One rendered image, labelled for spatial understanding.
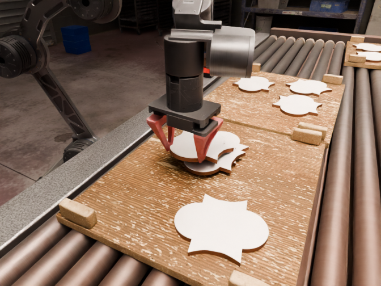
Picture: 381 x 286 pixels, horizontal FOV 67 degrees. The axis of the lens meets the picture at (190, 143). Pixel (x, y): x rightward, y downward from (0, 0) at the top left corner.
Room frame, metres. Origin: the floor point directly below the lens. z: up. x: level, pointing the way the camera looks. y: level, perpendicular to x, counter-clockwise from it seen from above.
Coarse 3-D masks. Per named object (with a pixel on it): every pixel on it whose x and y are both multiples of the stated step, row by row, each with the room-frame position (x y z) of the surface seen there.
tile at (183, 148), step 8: (176, 136) 0.49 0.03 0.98; (184, 136) 0.50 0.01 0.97; (192, 136) 0.50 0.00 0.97; (216, 136) 0.51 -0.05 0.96; (176, 144) 0.46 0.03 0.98; (184, 144) 0.46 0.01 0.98; (192, 144) 0.46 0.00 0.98; (216, 144) 0.47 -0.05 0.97; (224, 144) 0.48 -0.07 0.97; (176, 152) 0.42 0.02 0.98; (184, 152) 0.43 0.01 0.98; (192, 152) 0.43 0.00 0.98; (208, 152) 0.43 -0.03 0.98; (216, 152) 0.44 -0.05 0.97; (224, 152) 0.45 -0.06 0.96; (184, 160) 0.41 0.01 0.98; (192, 160) 0.41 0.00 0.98; (208, 160) 0.42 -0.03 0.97; (216, 160) 0.41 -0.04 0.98
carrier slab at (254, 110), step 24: (264, 72) 1.01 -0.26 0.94; (216, 96) 0.79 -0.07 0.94; (240, 96) 0.79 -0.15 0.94; (264, 96) 0.79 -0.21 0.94; (312, 96) 0.79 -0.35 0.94; (336, 96) 0.79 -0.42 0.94; (240, 120) 0.64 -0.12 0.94; (264, 120) 0.64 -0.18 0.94; (288, 120) 0.64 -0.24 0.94; (312, 120) 0.64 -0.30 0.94
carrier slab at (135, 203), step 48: (144, 144) 0.53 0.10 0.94; (288, 144) 0.53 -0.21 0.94; (96, 192) 0.37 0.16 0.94; (144, 192) 0.37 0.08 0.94; (192, 192) 0.37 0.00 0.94; (240, 192) 0.37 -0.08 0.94; (288, 192) 0.37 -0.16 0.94; (96, 240) 0.29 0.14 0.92; (144, 240) 0.27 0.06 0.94; (288, 240) 0.27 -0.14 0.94
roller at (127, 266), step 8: (296, 40) 1.63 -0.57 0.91; (304, 40) 1.66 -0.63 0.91; (296, 48) 1.44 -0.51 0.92; (288, 56) 1.28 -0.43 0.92; (280, 64) 1.16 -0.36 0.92; (288, 64) 1.22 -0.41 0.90; (272, 72) 1.07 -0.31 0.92; (280, 72) 1.08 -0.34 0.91; (128, 256) 0.26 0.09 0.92; (120, 264) 0.25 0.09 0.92; (128, 264) 0.25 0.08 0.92; (136, 264) 0.25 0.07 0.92; (144, 264) 0.25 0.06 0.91; (112, 272) 0.24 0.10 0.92; (120, 272) 0.23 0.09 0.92; (128, 272) 0.24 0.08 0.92; (136, 272) 0.24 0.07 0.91; (144, 272) 0.25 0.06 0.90; (104, 280) 0.22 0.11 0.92; (112, 280) 0.22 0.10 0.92; (120, 280) 0.22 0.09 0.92; (128, 280) 0.23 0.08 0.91; (136, 280) 0.23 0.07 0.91
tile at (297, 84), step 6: (288, 84) 0.87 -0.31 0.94; (294, 84) 0.87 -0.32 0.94; (300, 84) 0.87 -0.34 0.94; (306, 84) 0.87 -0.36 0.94; (312, 84) 0.87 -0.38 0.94; (318, 84) 0.87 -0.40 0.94; (324, 84) 0.87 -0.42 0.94; (294, 90) 0.81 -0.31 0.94; (300, 90) 0.81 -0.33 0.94; (306, 90) 0.81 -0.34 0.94; (312, 90) 0.81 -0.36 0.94; (318, 90) 0.81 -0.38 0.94; (324, 90) 0.82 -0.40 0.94; (330, 90) 0.82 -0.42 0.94; (318, 96) 0.78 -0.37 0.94
